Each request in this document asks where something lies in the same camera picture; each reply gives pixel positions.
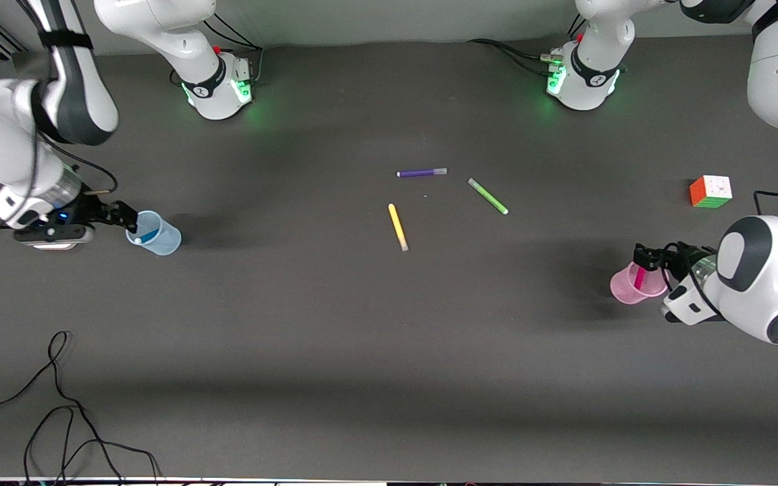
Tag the blue marker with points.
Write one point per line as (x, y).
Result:
(148, 235)

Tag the purple marker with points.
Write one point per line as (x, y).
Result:
(419, 173)

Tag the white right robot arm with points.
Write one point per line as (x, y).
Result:
(213, 81)

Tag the colourful puzzle cube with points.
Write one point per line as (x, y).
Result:
(710, 192)

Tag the pink marker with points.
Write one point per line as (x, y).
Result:
(641, 278)

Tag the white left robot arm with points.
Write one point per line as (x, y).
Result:
(591, 81)

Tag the green marker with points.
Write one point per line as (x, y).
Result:
(488, 196)

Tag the translucent blue cup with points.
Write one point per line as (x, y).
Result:
(166, 243)

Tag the dark grey table cloth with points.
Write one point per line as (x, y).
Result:
(389, 371)

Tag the translucent pink cup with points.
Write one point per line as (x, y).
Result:
(622, 287)

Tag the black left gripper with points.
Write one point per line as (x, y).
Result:
(679, 260)

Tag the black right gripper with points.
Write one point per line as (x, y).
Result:
(90, 210)

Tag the yellow marker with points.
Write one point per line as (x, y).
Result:
(397, 226)

